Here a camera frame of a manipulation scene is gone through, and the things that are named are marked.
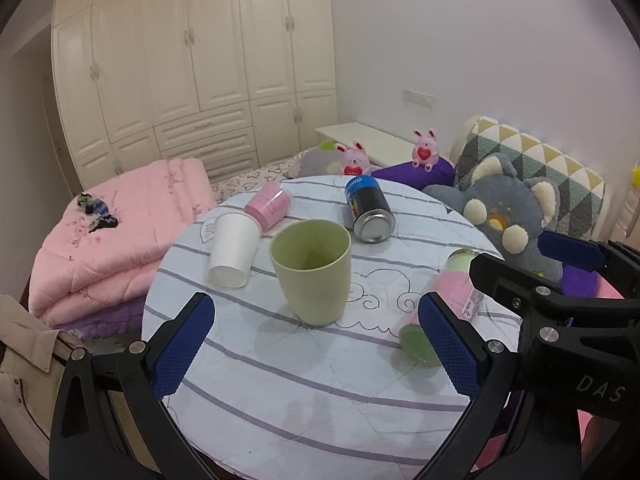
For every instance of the white cabinet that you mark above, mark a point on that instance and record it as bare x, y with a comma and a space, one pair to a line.
629, 215

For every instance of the folded pink quilt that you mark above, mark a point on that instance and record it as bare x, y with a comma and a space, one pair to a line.
125, 240

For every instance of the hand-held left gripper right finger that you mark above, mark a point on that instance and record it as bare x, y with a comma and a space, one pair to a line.
450, 350

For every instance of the heart print bed sheet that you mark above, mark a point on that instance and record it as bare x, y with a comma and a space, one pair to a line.
250, 180

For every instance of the purple pillow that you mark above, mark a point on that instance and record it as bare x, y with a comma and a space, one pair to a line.
415, 175

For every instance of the pink plastic cup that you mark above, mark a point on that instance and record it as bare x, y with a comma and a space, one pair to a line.
267, 205

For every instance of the dark small cloth bundle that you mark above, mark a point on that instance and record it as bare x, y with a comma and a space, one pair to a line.
97, 212

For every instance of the pink and green bottle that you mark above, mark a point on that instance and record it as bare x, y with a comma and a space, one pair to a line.
455, 287

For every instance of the green plastic cup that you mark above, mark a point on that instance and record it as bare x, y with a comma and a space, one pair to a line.
310, 285

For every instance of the grey pillow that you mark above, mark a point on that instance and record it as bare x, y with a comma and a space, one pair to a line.
315, 162

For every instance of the triangle patterned headboard cushion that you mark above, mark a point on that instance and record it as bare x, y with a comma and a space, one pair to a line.
540, 160

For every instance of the white paper cup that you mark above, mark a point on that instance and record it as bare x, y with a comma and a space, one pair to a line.
232, 252

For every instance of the folded purple blanket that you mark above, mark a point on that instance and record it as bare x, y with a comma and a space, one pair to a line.
105, 322

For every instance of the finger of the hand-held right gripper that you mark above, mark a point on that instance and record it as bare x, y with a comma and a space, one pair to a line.
500, 275
570, 250

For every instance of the pink bunny plush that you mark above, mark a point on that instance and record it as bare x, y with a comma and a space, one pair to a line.
354, 160
426, 150

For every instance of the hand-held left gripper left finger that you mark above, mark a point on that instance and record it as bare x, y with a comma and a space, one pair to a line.
182, 345

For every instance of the black drink can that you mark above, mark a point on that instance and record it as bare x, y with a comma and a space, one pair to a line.
367, 207

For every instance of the white bedside table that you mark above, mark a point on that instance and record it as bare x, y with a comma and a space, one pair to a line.
370, 137

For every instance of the grey bear plush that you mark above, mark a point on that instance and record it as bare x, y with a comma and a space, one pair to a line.
500, 210

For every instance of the cream wardrobe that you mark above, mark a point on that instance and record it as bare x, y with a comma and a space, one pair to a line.
200, 60

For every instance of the beige garment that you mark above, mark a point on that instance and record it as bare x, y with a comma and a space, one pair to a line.
25, 360

